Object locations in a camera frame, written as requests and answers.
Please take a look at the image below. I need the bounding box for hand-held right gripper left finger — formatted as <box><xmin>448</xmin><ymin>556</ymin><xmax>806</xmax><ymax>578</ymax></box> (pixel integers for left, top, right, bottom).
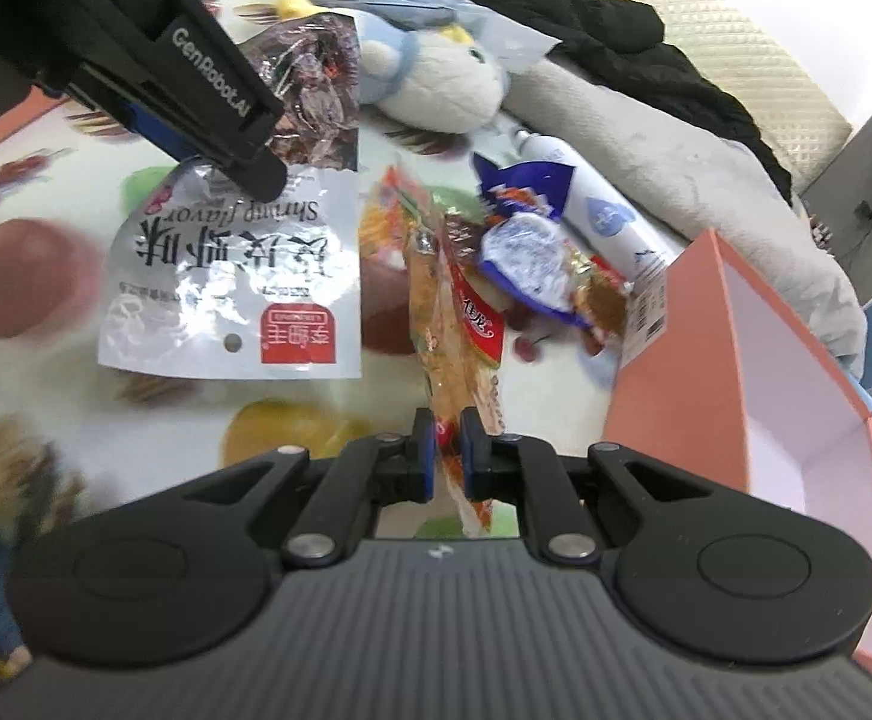
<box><xmin>181</xmin><ymin>409</ymin><xmax>437</xmax><ymax>568</ymax></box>

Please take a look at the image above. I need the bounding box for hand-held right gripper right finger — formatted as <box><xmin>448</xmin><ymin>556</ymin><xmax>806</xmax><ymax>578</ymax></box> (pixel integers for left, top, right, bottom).
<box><xmin>460</xmin><ymin>406</ymin><xmax>714</xmax><ymax>567</ymax></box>

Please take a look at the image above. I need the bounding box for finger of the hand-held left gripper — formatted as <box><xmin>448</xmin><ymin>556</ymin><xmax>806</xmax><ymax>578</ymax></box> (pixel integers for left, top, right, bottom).
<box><xmin>203</xmin><ymin>82</ymin><xmax>288</xmax><ymax>200</ymax></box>
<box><xmin>68</xmin><ymin>60</ymin><xmax>215</xmax><ymax>164</ymax></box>

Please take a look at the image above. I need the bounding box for clear orange snack packet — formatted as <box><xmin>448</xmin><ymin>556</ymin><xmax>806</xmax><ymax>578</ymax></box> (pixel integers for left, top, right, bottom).
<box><xmin>404</xmin><ymin>217</ymin><xmax>512</xmax><ymax>537</ymax></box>

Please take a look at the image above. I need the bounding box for silver brown snack packet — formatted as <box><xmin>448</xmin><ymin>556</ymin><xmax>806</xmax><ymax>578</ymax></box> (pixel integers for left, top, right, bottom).
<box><xmin>97</xmin><ymin>11</ymin><xmax>365</xmax><ymax>380</ymax></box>

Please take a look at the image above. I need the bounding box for blue white snack packet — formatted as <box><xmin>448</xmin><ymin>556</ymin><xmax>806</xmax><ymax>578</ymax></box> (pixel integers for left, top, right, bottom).
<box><xmin>481</xmin><ymin>211</ymin><xmax>594</xmax><ymax>327</ymax></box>

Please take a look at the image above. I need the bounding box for pink cardboard box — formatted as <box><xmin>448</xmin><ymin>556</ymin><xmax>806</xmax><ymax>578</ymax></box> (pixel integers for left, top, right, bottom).
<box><xmin>602</xmin><ymin>231</ymin><xmax>872</xmax><ymax>668</ymax></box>

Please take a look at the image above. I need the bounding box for pink box lid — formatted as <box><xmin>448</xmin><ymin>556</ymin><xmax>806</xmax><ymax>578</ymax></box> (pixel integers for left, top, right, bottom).
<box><xmin>0</xmin><ymin>82</ymin><xmax>69</xmax><ymax>151</ymax></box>

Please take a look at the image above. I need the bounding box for fruit printed mat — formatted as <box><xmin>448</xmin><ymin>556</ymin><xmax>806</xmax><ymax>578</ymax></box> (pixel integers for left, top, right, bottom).
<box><xmin>0</xmin><ymin>0</ymin><xmax>677</xmax><ymax>698</ymax></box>

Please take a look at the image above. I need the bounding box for blue white plush toy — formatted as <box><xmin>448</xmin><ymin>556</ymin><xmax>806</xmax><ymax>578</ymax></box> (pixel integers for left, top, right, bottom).
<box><xmin>274</xmin><ymin>0</ymin><xmax>512</xmax><ymax>134</ymax></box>

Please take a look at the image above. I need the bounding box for white tube bottle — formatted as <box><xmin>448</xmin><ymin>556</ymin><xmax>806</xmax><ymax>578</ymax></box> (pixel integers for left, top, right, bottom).
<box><xmin>511</xmin><ymin>127</ymin><xmax>673</xmax><ymax>278</ymax></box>

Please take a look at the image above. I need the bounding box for black jacket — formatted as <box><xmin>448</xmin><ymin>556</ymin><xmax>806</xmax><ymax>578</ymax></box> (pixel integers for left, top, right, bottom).
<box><xmin>416</xmin><ymin>0</ymin><xmax>793</xmax><ymax>203</ymax></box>

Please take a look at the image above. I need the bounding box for grey duvet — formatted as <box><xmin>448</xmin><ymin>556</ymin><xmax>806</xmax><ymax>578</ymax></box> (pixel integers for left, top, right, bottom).
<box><xmin>226</xmin><ymin>0</ymin><xmax>868</xmax><ymax>376</ymax></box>

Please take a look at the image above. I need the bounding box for cream padded headboard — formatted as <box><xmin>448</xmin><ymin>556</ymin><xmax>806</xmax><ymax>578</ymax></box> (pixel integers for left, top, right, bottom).
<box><xmin>616</xmin><ymin>0</ymin><xmax>853</xmax><ymax>188</ymax></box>

